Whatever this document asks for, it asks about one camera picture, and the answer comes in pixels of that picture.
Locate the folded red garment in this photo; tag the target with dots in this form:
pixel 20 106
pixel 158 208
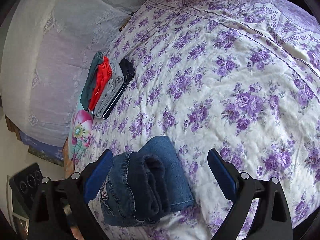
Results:
pixel 101 80

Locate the folded dark green garment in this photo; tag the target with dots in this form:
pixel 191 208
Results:
pixel 90 80

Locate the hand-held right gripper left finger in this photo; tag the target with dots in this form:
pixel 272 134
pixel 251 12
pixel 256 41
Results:
pixel 100 172

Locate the folded teal pink floral blanket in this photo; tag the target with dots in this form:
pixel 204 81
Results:
pixel 81 127

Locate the black panel with round dials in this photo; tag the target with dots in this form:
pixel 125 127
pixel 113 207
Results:
pixel 26 182

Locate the white lace pillow cover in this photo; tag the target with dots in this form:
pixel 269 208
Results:
pixel 50 67

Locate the blue denim pants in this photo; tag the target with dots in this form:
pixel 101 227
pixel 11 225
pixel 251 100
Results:
pixel 162 170

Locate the blue patterned pillow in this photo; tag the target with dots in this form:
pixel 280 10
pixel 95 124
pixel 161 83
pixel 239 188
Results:
pixel 37 142

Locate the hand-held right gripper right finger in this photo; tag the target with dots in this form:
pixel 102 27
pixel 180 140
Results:
pixel 222 175

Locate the folded grey garment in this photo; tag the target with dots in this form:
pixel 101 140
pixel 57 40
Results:
pixel 110 92

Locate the folded dark navy garment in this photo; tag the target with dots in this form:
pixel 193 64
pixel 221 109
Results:
pixel 126 72

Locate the purple floral bedspread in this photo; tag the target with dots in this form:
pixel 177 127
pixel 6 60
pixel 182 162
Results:
pixel 212 92

